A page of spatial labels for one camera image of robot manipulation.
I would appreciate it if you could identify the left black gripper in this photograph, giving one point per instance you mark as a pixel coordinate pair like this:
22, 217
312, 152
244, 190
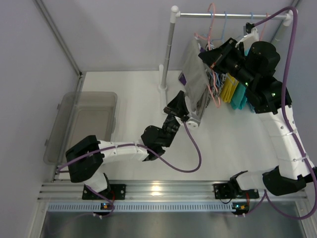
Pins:
173, 112

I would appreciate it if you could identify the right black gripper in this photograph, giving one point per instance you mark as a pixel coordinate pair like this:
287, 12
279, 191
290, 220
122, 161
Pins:
220, 61

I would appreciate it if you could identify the grey trousers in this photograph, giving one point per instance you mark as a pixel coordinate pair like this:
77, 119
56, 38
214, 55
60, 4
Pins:
196, 85

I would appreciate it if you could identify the pink wire hanger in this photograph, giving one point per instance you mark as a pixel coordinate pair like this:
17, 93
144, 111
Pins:
213, 92

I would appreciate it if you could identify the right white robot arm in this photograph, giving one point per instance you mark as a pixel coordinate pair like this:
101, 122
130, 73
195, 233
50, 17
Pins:
272, 103

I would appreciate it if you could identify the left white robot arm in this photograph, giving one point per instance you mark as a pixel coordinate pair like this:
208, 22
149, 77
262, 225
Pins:
86, 158

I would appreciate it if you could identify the blue hanger with yellow garment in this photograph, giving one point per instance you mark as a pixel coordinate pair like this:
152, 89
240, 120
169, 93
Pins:
222, 40

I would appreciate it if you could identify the blue hanger with patterned garment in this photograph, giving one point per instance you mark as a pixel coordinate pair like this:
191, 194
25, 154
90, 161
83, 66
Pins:
217, 84

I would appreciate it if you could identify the blue hanger with teal garment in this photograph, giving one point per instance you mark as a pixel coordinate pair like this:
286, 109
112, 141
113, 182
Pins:
251, 18

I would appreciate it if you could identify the far right pink hanger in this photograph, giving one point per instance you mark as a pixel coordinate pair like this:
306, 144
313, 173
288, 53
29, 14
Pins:
263, 29

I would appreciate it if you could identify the purple patterned garment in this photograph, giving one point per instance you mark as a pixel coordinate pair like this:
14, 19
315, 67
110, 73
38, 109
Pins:
181, 78

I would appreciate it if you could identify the yellow garment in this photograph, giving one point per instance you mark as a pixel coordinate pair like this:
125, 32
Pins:
228, 89

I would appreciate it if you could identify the teal garment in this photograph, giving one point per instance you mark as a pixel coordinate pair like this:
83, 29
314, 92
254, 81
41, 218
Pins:
239, 99

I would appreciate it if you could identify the white metal clothes rack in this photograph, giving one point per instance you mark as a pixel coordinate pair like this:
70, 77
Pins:
288, 15

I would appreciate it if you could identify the grey plastic bin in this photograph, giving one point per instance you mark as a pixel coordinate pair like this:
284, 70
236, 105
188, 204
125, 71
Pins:
80, 114

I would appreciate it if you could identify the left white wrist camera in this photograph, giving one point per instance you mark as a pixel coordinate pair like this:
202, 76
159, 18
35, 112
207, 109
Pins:
193, 122

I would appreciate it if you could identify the grey slotted cable duct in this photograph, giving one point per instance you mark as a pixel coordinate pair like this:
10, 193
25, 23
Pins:
142, 207

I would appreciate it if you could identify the aluminium mounting rail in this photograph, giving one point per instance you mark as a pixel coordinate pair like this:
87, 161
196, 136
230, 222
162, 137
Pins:
135, 190

